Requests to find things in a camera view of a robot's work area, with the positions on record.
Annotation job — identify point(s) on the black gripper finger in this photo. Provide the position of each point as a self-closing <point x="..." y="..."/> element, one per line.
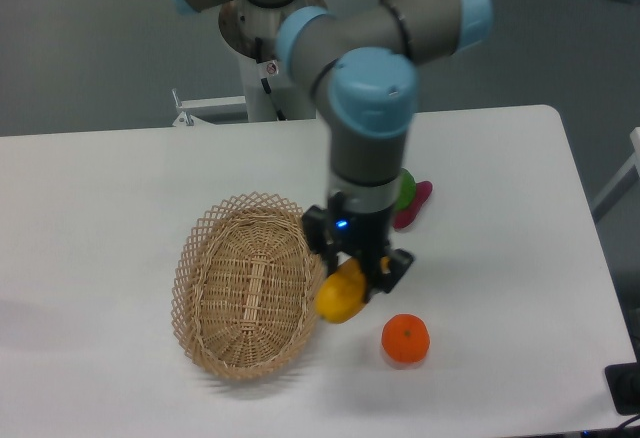
<point x="382" y="273"/>
<point x="319" y="239"/>

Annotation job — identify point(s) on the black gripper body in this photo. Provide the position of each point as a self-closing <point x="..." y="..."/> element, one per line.
<point x="363" y="236"/>

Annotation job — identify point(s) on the yellow mango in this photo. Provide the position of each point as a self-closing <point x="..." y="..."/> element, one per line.
<point x="343" y="294"/>

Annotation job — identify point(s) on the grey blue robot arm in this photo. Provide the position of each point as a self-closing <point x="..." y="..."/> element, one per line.
<point x="360" y="74"/>

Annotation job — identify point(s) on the woven wicker basket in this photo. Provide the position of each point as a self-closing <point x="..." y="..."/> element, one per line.
<point x="244" y="286"/>

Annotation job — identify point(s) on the red purple sweet potato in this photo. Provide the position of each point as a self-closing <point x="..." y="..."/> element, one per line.
<point x="405" y="217"/>

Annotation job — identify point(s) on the green bok choy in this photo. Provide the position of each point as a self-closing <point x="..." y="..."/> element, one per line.
<point x="407" y="190"/>

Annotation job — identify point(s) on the orange tangerine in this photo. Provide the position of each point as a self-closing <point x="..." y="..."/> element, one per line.
<point x="405" y="339"/>

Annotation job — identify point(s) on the white furniture at right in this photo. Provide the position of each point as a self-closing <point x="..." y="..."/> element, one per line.
<point x="619" y="184"/>

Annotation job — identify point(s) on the black device at edge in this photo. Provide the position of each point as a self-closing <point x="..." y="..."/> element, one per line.
<point x="623" y="383"/>

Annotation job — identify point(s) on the white metal base frame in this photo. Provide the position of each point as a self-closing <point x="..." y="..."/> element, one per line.
<point x="215" y="111"/>

